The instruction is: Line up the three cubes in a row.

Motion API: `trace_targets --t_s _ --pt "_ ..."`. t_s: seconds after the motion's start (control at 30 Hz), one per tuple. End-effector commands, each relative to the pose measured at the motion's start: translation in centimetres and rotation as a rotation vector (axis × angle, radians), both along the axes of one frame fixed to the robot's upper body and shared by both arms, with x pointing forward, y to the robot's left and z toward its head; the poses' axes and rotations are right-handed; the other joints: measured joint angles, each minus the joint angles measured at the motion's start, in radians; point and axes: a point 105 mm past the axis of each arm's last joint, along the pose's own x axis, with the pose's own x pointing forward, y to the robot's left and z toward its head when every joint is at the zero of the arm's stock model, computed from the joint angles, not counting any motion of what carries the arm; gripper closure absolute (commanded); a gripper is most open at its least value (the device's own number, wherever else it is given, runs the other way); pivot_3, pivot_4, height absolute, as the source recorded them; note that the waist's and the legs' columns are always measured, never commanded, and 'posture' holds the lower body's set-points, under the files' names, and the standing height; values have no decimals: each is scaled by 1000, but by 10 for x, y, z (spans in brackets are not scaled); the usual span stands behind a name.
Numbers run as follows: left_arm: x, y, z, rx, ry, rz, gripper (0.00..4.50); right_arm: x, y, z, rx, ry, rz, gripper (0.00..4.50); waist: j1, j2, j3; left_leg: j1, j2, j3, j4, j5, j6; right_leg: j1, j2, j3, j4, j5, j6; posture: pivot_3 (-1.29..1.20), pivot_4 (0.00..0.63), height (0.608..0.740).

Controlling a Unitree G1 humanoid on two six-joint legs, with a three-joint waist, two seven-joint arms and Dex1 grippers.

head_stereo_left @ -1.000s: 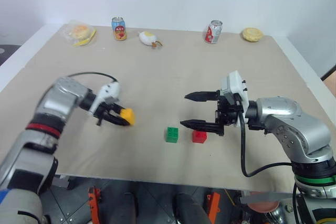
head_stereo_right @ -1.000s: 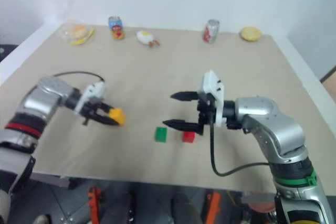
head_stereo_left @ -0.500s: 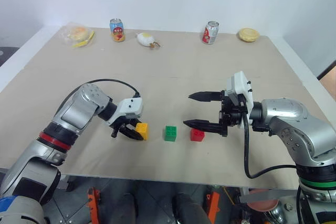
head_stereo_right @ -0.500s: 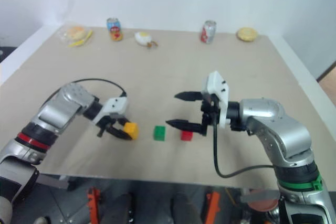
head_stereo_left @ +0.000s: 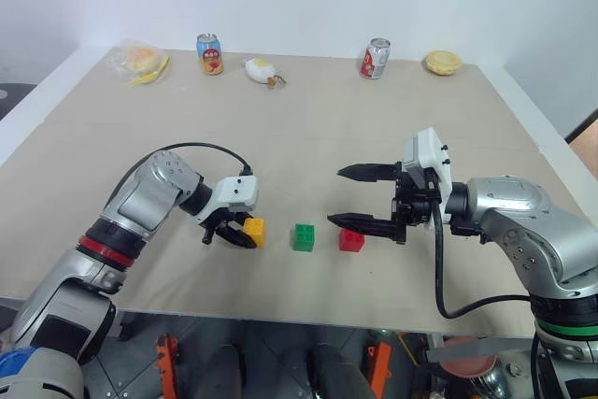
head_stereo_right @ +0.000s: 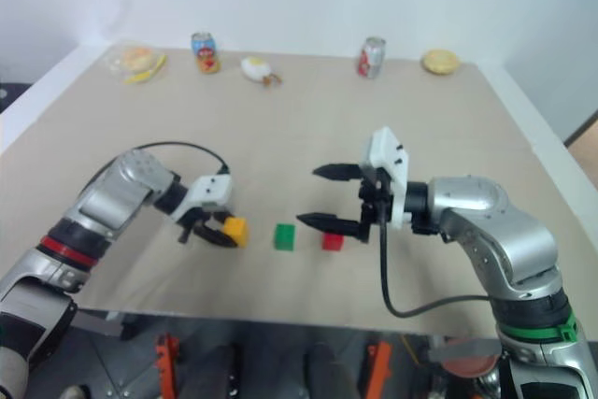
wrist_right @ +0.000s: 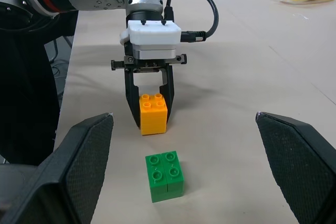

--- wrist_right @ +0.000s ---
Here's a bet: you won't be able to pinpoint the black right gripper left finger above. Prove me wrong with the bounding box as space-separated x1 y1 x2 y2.
0 113 114 224

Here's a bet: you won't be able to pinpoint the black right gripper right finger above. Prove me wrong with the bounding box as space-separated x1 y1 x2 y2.
255 111 336 224

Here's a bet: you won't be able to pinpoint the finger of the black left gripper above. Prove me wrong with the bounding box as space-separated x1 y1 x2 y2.
159 64 175 125
124 69 143 130

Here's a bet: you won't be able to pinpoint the yellow toy brick cube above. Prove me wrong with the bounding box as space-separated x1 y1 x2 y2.
139 92 169 136

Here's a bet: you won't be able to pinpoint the green toy brick cube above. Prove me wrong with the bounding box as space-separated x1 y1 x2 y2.
145 150 185 204

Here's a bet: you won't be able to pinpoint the black robot body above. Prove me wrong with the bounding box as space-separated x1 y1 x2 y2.
0 1 79 167

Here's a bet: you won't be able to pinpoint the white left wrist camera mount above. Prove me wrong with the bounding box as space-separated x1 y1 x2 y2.
120 20 183 46

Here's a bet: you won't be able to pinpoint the short black wrist cable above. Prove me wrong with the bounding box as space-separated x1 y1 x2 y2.
163 0 175 23

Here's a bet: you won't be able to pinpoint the black cables on floor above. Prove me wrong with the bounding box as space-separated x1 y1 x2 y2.
44 36 75 98

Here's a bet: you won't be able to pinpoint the long black wrist cable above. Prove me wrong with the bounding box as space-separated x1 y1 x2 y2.
166 0 219 44

